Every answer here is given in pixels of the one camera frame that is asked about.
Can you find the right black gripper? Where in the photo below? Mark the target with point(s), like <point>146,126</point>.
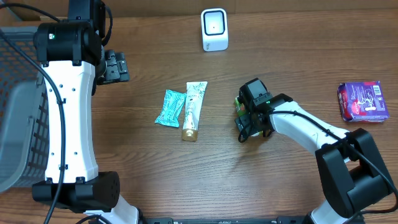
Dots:
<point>244,121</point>

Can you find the teal wet wipes pack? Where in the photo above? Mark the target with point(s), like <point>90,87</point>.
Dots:
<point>171,109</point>

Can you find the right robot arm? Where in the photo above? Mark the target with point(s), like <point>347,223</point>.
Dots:
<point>352,171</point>

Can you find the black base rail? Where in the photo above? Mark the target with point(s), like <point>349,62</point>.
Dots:
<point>224,221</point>

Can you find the grey plastic mesh basket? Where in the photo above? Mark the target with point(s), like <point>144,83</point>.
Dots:
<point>24,121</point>

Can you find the purple sanitary pad pack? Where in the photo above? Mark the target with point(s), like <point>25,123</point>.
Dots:
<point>362,101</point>

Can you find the white barcode scanner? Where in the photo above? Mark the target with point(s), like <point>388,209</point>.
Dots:
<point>214,29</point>

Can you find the white cream tube gold cap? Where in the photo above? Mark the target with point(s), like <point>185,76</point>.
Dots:
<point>193,103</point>

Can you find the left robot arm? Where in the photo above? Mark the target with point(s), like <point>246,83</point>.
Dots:
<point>74,60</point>

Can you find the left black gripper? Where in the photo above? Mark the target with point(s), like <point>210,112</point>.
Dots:
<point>116,68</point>

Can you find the green yellow snack pouch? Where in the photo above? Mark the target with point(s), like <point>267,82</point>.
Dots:
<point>242,121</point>

